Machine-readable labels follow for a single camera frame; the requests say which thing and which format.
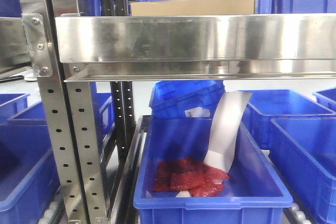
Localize brown cardboard box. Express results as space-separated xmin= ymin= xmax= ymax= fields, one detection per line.
xmin=131 ymin=0 xmax=255 ymax=17

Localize right steel shelf beam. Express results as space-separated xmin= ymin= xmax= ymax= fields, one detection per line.
xmin=56 ymin=14 xmax=335 ymax=82

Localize steel shelf beam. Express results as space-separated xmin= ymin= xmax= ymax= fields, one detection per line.
xmin=1 ymin=17 xmax=30 ymax=77
xmin=56 ymin=14 xmax=335 ymax=82

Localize right steel shelf upright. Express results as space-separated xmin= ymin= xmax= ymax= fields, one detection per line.
xmin=52 ymin=0 xmax=110 ymax=223

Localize steel shelf upright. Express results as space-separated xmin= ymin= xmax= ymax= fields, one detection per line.
xmin=20 ymin=0 xmax=89 ymax=223
xmin=52 ymin=0 xmax=110 ymax=223

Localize left steel shelf beam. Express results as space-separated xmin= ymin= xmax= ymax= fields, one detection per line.
xmin=1 ymin=17 xmax=30 ymax=77

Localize left steel shelf upright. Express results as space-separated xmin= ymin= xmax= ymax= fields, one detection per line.
xmin=20 ymin=0 xmax=89 ymax=223

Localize blue bin behind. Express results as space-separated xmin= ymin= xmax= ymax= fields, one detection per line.
xmin=149 ymin=80 xmax=225 ymax=119

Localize white paper sheet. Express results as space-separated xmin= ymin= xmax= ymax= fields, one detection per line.
xmin=204 ymin=91 xmax=252 ymax=172

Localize red plastic bags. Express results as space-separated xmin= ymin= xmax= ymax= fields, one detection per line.
xmin=153 ymin=156 xmax=229 ymax=197

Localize blue bin with red bags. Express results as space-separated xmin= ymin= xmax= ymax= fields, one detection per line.
xmin=133 ymin=118 xmax=293 ymax=223

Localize blue bin rear right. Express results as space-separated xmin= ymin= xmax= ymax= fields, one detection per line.
xmin=242 ymin=89 xmax=335 ymax=150

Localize blue bin lower right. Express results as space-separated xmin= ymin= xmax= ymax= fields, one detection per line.
xmin=269 ymin=118 xmax=335 ymax=223

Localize blue bin lower left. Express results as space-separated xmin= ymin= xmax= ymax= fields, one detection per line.
xmin=1 ymin=124 xmax=60 ymax=223

